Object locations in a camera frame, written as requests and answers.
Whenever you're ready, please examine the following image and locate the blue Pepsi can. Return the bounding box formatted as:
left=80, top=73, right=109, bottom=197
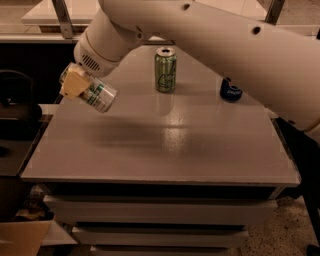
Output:
left=220, top=78, right=243, bottom=102

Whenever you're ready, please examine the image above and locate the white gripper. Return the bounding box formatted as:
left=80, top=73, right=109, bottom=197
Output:
left=60, top=32, right=119, bottom=99

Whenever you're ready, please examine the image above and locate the grey drawer cabinet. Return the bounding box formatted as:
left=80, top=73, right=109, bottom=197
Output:
left=23, top=46, right=299, bottom=256

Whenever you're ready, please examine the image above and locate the cardboard box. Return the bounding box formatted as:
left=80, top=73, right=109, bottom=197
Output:
left=0, top=221, right=52, bottom=256

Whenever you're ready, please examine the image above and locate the black chair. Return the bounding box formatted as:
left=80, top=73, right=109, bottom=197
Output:
left=0, top=69, right=42, bottom=137

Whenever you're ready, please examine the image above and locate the metal railing frame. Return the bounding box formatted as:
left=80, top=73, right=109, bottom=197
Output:
left=0, top=0, right=320, bottom=46

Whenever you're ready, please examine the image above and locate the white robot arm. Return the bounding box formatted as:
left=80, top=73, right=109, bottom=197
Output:
left=61, top=0, right=320, bottom=140

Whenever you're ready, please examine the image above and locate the green soda can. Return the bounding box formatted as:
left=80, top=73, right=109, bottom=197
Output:
left=154, top=47, right=177, bottom=93

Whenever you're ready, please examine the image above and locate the silver green 7up can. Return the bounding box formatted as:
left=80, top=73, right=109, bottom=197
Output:
left=59, top=62, right=118, bottom=113

